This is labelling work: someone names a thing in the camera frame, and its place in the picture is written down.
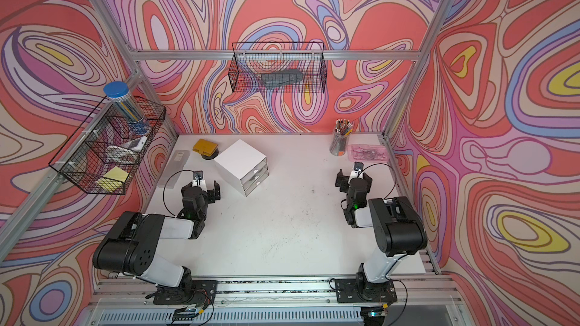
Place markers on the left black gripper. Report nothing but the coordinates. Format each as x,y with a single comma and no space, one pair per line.
211,197

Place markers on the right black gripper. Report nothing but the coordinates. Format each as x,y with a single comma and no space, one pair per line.
342,181

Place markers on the white drawer cabinet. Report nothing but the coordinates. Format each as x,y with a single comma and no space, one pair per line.
243,167

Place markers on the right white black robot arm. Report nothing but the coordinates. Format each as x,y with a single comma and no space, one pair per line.
398,229

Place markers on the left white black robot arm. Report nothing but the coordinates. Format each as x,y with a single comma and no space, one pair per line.
130,247

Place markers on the pink transparent pencil case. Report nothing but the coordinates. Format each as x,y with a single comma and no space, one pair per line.
364,152

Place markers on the black round base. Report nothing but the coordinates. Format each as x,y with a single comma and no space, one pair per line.
211,156

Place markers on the yellow sponge block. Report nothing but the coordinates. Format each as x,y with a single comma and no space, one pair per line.
203,146

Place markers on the clear pen holder cup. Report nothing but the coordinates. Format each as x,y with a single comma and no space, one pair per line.
341,133

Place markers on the white item in basket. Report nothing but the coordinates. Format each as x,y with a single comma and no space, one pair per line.
135,145

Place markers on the yellow sticky notes pad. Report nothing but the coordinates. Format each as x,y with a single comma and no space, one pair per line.
113,180

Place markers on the blue lid pencil tube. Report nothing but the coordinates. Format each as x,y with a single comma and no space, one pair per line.
118,93

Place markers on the dark grey item in basket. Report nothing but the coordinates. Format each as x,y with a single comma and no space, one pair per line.
281,78

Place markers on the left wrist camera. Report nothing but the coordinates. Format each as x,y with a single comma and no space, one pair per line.
199,180

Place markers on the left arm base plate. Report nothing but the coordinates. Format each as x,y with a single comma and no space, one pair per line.
196,292

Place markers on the black wire basket left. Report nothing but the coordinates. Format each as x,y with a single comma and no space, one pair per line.
99,148

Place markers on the black wire basket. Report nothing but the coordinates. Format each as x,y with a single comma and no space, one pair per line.
252,59
99,148

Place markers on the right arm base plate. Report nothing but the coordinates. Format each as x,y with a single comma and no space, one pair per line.
359,291

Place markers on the black wire basket back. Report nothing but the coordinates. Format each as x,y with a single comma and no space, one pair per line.
252,59

